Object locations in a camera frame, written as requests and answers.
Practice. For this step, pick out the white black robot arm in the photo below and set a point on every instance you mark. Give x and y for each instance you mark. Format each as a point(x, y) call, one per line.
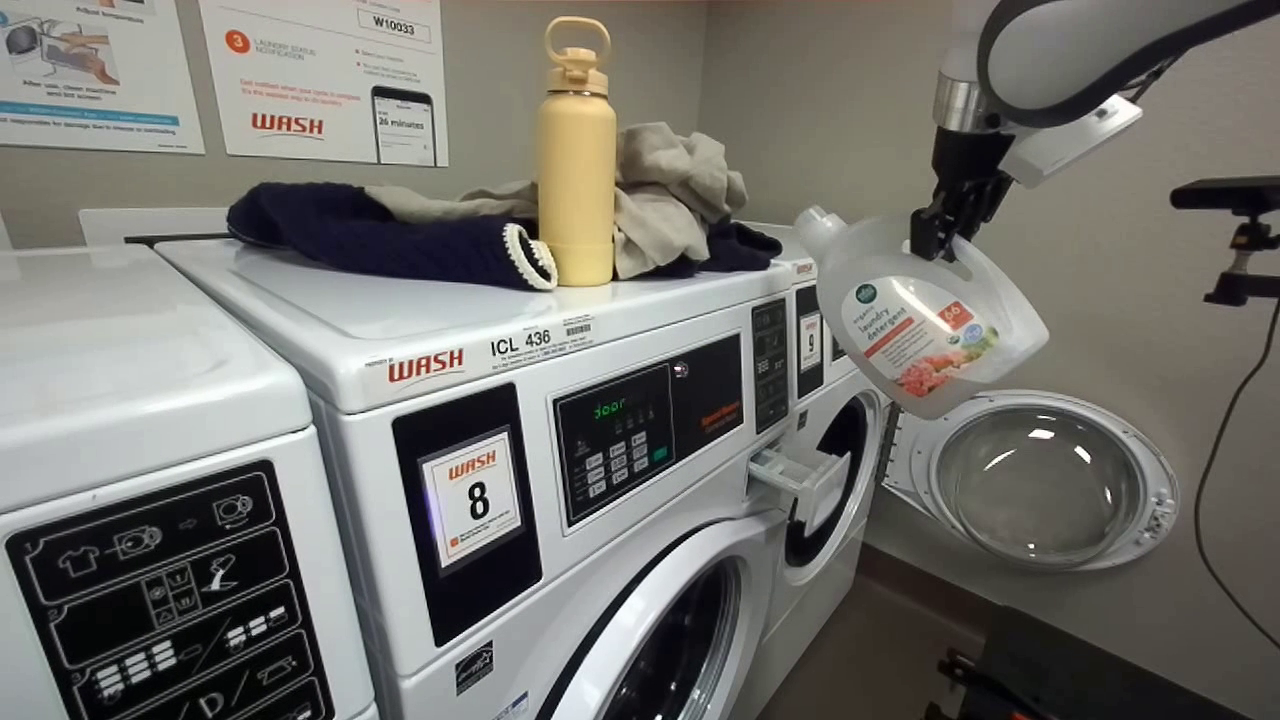
point(1028, 86)

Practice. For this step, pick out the wash instruction poster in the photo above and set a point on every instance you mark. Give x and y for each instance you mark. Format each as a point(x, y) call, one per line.
point(353, 83)

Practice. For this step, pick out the laundry info poster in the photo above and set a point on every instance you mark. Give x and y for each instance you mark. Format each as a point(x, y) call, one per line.
point(97, 73)

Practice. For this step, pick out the beige crumpled cloth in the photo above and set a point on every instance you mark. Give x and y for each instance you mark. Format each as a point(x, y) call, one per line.
point(670, 189)

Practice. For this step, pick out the washing machine number 9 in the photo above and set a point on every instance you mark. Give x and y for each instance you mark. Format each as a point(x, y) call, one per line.
point(164, 523)

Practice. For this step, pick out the yellow water bottle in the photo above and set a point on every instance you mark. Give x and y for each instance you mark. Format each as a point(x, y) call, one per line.
point(579, 154)

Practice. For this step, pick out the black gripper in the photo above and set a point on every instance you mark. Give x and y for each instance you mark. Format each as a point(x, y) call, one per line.
point(968, 189)

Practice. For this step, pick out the far washing machine open door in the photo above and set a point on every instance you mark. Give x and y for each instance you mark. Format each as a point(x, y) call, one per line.
point(1034, 483)

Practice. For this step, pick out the middle washing machine number 8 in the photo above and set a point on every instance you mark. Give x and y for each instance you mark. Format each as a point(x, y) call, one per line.
point(548, 499)

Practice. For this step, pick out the dark navy cloth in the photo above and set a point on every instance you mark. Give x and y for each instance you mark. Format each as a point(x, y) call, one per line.
point(342, 226)

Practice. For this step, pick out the white detergent tray drawer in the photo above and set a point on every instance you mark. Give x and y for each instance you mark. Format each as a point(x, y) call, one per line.
point(810, 483)

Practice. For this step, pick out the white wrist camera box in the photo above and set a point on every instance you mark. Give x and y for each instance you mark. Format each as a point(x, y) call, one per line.
point(1043, 154)

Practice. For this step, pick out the white laundry detergent jug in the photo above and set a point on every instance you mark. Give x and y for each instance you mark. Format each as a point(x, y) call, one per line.
point(926, 334)

